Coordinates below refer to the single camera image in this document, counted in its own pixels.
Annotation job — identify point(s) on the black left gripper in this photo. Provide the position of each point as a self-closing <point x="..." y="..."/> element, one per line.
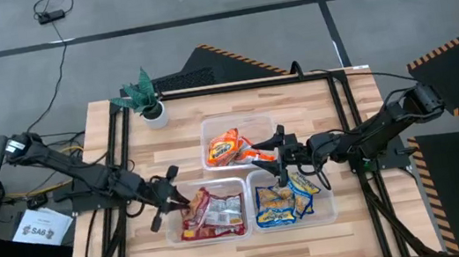
<point x="163" y="195"/>

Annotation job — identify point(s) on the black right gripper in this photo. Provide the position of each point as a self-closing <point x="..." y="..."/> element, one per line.
<point x="294" y="151"/>

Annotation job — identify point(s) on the red Maruchan ramen packet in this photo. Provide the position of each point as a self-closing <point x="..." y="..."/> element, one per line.
<point x="212" y="233"/>
<point x="222" y="209"/>
<point x="197" y="204"/>

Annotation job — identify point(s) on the clear plastic bin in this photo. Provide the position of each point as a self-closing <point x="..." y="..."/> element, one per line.
<point x="173" y="238"/>
<point x="326" y="204"/>
<point x="255" y="123"/>

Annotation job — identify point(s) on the blue Maruchan ramen packet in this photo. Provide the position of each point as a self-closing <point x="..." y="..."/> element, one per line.
<point x="304" y="205"/>
<point x="273" y="205"/>
<point x="305" y="183"/>

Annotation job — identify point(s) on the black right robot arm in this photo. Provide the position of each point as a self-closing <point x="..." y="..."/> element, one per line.
<point x="389" y="123"/>

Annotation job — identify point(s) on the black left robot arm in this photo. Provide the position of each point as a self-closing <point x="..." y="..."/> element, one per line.
<point x="70" y="169"/>

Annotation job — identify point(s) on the white ceramic plant pot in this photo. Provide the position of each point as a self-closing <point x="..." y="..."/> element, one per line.
<point x="157" y="120"/>

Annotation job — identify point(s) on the green snake plant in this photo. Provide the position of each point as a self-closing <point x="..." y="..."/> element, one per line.
<point x="140" y="93"/>

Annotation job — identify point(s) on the white printed paper sheet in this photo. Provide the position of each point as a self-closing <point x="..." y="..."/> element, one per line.
<point x="40" y="229"/>

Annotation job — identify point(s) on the small black power brick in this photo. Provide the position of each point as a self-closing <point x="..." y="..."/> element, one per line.
<point x="37" y="201"/>

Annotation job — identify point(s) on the black power adapter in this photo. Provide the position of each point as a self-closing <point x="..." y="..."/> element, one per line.
<point x="50" y="16"/>

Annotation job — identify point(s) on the black aluminium table frame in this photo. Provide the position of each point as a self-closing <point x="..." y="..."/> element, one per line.
<point x="250" y="85"/>

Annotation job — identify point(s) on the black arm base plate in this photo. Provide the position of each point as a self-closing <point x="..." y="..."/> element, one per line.
<point x="389" y="160"/>
<point x="88" y="204"/>

